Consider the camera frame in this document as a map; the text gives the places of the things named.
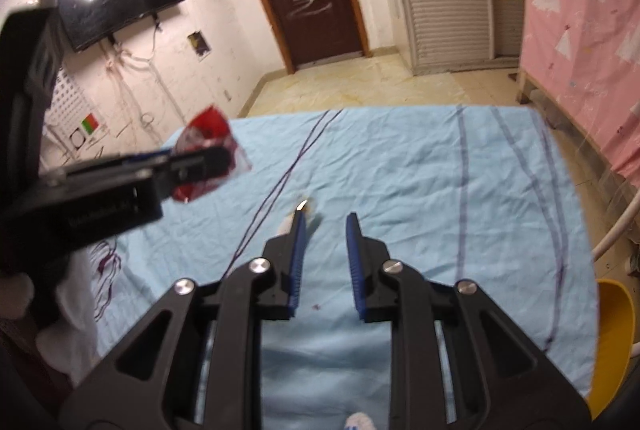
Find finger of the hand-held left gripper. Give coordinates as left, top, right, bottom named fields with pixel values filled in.
left=122, top=149, right=176, bottom=165
left=160, top=145, right=232, bottom=201

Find person's left hand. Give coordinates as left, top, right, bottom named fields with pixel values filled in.
left=0, top=274, right=36, bottom=319

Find white metal chair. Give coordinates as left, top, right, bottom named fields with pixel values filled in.
left=592, top=195, right=640, bottom=271

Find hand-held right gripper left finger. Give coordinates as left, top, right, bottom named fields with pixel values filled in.
left=60, top=211, right=307, bottom=430

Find white wall cables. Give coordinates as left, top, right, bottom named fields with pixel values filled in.
left=102, top=40, right=181, bottom=141

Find yellow bin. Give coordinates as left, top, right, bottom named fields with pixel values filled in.
left=587, top=279, right=635, bottom=421

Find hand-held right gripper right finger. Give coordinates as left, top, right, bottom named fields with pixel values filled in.
left=346, top=212, right=591, bottom=430

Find pink printed curtain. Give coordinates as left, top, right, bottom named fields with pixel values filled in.
left=520, top=0, right=640, bottom=191

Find open wall socket box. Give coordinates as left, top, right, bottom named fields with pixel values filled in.
left=187, top=30, right=211, bottom=58

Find white blue fuzzy cloth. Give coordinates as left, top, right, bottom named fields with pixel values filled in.
left=345, top=412, right=376, bottom=430

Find red white plastic wrapper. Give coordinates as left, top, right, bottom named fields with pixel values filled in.
left=171, top=106, right=252, bottom=205

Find light blue bedsheet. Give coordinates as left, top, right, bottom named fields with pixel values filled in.
left=87, top=106, right=601, bottom=430

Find wooden bed frame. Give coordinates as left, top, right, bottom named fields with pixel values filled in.
left=515, top=67, right=538, bottom=105

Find eye chart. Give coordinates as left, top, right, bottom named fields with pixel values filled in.
left=45, top=67, right=108, bottom=148

